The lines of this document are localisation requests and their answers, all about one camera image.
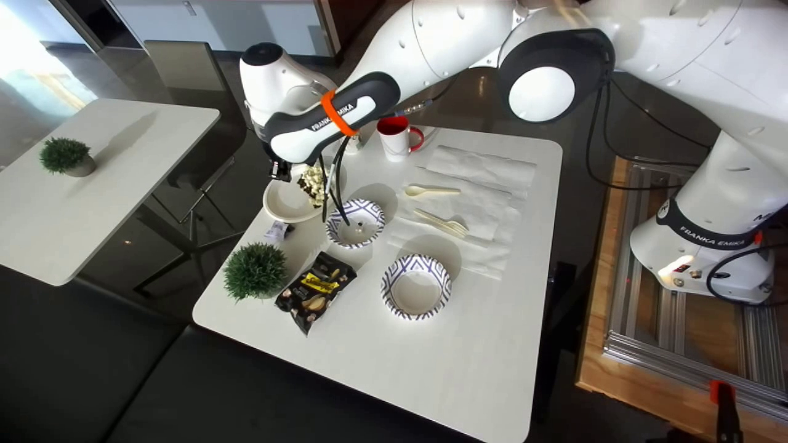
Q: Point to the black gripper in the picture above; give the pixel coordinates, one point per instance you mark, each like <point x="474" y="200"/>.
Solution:
<point x="302" y="169"/>

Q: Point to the white plate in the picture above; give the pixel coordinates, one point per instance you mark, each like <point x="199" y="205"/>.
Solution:
<point x="287" y="209"/>

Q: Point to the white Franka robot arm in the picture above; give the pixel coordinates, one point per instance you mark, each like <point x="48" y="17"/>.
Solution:
<point x="722" y="66"/>

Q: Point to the pale food pieces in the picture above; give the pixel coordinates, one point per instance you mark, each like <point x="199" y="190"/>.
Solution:
<point x="311" y="185"/>

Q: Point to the blue patterned bowl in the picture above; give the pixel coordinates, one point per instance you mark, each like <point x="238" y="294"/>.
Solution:
<point x="357" y="223"/>
<point x="417" y="286"/>

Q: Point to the small green potted plant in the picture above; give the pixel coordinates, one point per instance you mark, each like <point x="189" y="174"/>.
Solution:
<point x="66" y="156"/>
<point x="255" y="271"/>

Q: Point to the dark snack packet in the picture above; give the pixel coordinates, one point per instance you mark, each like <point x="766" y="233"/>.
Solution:
<point x="317" y="292"/>

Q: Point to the white mug red inside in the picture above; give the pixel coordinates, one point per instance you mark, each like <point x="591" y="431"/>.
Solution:
<point x="396" y="140"/>

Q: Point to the cream plastic spoon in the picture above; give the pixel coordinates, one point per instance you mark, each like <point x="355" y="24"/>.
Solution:
<point x="445" y="223"/>
<point x="433" y="190"/>

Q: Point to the dark chair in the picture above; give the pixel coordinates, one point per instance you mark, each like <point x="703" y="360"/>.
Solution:
<point x="185" y="71"/>

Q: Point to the white paper towel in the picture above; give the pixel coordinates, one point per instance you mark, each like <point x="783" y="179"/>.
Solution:
<point x="493" y="169"/>
<point x="484" y="248"/>

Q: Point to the white side table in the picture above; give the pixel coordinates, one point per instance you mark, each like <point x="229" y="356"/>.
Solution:
<point x="90" y="205"/>

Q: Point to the black sofa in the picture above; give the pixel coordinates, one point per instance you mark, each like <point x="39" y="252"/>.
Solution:
<point x="125" y="386"/>

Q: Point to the wooden base board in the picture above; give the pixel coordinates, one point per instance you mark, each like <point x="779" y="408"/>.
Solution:
<point x="655" y="386"/>

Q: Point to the red clamp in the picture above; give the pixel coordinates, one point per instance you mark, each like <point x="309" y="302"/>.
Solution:
<point x="728" y="408"/>

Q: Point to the aluminium rail frame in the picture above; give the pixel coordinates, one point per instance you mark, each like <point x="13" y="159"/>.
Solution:
<point x="698" y="329"/>

